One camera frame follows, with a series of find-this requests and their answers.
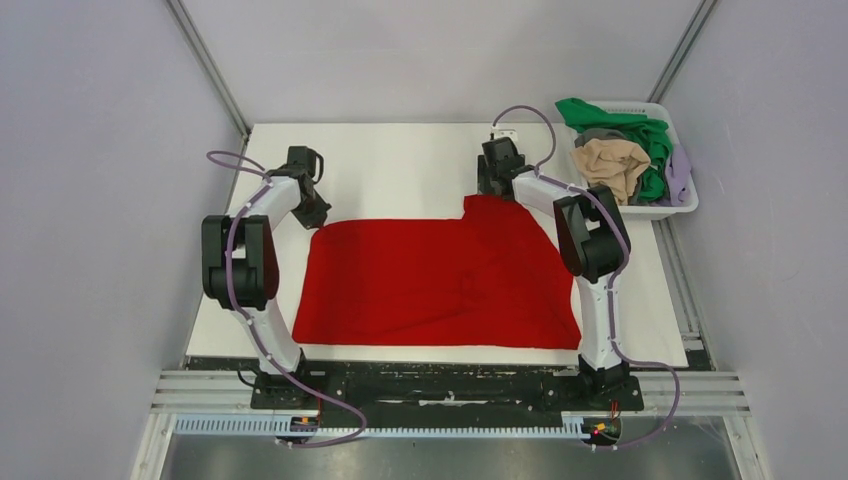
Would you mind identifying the grey t shirt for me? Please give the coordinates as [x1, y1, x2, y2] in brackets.
[574, 128, 627, 148]

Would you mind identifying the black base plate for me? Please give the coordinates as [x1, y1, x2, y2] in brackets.
[250, 360, 645, 429]

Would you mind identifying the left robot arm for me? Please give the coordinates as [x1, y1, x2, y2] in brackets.
[201, 146, 331, 408]

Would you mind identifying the aluminium frame rail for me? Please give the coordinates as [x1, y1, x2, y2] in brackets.
[151, 370, 253, 414]

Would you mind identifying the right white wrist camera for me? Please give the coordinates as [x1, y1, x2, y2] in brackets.
[490, 124, 519, 144]

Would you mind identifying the red t shirt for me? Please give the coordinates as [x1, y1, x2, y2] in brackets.
[293, 195, 581, 350]

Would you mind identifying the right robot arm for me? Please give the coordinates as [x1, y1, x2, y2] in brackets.
[477, 136, 630, 408]

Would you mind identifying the beige t shirt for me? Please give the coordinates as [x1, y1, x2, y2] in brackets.
[570, 138, 651, 205]

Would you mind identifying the white slotted cable duct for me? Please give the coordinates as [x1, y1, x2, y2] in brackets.
[174, 414, 606, 440]

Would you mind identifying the white plastic basket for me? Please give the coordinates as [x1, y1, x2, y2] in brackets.
[589, 99, 699, 221]

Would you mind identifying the green t shirt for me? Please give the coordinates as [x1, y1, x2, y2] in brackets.
[555, 97, 673, 203]

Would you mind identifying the lilac t shirt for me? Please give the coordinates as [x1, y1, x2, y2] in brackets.
[664, 144, 692, 207]

